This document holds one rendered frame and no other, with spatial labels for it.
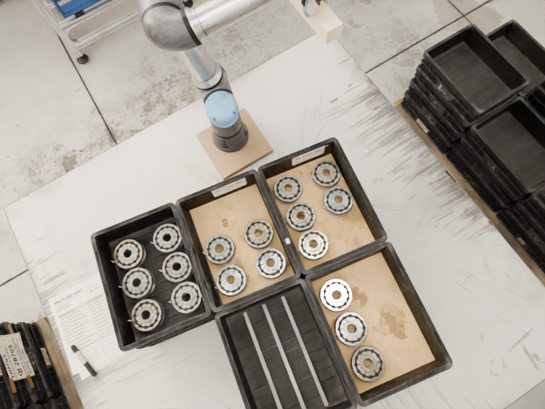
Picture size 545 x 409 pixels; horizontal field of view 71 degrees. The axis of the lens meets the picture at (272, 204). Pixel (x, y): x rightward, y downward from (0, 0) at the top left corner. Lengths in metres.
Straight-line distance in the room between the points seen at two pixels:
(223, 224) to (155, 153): 0.49
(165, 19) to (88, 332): 1.11
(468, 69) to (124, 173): 1.69
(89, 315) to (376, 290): 1.04
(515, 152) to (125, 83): 2.34
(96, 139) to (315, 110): 1.55
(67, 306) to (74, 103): 1.61
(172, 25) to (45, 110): 2.00
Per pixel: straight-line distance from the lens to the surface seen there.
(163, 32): 1.11
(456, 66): 2.19
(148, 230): 1.44
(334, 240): 1.34
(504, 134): 2.22
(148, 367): 1.53
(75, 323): 1.64
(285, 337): 1.30
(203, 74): 1.42
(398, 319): 1.34
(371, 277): 1.33
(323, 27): 1.38
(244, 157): 1.55
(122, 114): 2.73
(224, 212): 1.38
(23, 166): 2.88
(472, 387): 1.56
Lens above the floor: 2.13
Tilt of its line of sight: 72 degrees down
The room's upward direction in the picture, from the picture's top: 11 degrees counter-clockwise
